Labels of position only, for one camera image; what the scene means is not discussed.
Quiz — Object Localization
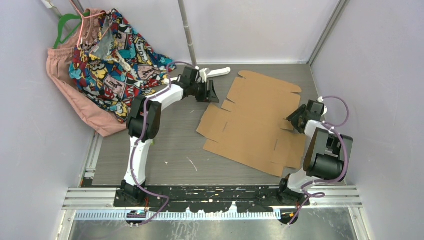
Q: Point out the pink clothes hanger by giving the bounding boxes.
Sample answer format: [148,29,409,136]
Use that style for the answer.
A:
[69,0,106,48]

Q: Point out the aluminium frame rail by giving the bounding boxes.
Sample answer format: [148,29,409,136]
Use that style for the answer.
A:
[56,133,370,240]

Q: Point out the colourful comic print shorts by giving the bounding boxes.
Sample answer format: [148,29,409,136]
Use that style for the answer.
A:
[69,8,176,123]

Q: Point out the white stand with pole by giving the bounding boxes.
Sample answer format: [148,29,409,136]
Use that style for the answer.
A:
[177,0,231,80]

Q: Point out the pink shorts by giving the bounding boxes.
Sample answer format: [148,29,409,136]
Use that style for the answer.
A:
[46,17,127,137]

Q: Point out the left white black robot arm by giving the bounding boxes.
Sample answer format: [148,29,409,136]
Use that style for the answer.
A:
[113,66,219,207]

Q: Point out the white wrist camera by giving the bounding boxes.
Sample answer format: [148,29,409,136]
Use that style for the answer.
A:
[317,96,328,116]
[195,66,211,84]

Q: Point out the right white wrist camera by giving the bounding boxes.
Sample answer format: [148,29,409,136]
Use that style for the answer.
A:
[317,96,328,116]

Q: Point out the brown cardboard box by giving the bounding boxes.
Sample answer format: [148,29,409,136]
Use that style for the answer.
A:
[197,70,306,177]

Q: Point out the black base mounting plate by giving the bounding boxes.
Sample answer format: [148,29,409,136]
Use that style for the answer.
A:
[113,185,310,224]

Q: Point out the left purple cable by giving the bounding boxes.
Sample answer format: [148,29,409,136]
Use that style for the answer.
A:
[128,61,200,228]

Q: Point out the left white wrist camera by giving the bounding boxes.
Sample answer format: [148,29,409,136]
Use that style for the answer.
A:
[195,66,211,84]

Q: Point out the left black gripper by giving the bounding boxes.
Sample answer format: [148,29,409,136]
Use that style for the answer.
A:
[190,80,220,103]

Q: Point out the green clothes hanger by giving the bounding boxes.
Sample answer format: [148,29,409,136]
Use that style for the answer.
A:
[52,13,83,49]

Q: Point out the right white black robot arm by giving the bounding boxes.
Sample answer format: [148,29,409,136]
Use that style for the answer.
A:
[276,97,353,206]

